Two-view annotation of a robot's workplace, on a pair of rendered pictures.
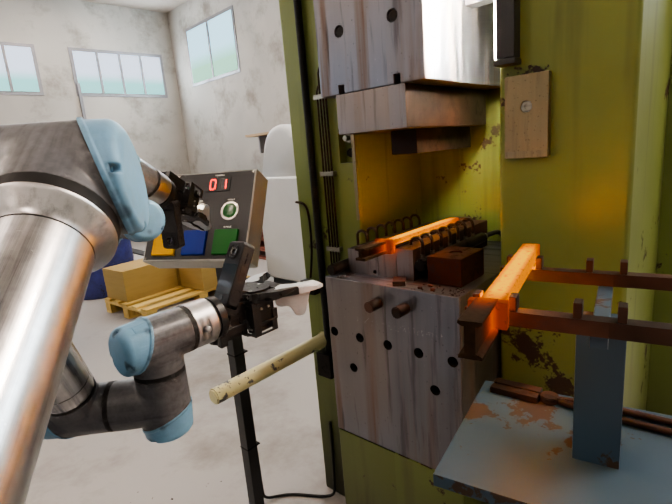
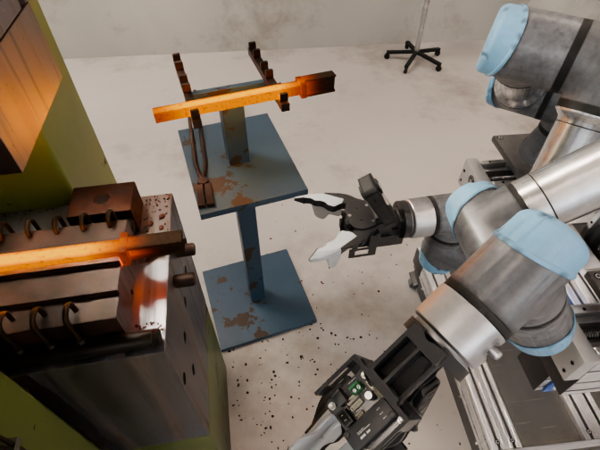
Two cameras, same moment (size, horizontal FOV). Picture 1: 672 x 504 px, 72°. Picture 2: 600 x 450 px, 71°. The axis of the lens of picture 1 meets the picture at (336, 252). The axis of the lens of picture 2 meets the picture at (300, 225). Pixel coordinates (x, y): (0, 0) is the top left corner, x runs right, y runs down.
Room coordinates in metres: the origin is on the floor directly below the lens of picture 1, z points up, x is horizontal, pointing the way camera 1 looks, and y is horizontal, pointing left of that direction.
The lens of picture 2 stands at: (1.27, 0.39, 1.55)
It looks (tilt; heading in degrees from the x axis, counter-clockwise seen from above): 48 degrees down; 218
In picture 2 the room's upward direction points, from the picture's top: straight up
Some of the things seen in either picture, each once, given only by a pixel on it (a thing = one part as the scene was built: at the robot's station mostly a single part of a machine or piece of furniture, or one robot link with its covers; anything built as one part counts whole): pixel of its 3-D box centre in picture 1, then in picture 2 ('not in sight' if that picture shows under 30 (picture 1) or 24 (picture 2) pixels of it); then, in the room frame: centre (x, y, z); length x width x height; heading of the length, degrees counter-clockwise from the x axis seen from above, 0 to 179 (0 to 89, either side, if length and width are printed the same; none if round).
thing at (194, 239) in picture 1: (194, 243); not in sight; (1.31, 0.40, 1.01); 0.07 x 0.05 x 0.07; 73
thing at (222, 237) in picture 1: (225, 242); not in sight; (1.28, 0.31, 1.01); 0.07 x 0.05 x 0.07; 73
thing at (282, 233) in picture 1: (311, 204); not in sight; (4.37, 0.20, 0.75); 0.78 x 0.64 x 1.49; 45
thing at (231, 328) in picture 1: (239, 311); (373, 225); (0.77, 0.18, 0.97); 0.12 x 0.08 x 0.09; 138
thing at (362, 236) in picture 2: not in sight; (354, 234); (0.83, 0.17, 1.00); 0.09 x 0.05 x 0.02; 174
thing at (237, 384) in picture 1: (275, 364); not in sight; (1.28, 0.21, 0.62); 0.44 x 0.05 x 0.05; 138
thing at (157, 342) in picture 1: (154, 342); (454, 213); (0.65, 0.28, 0.98); 0.11 x 0.08 x 0.09; 138
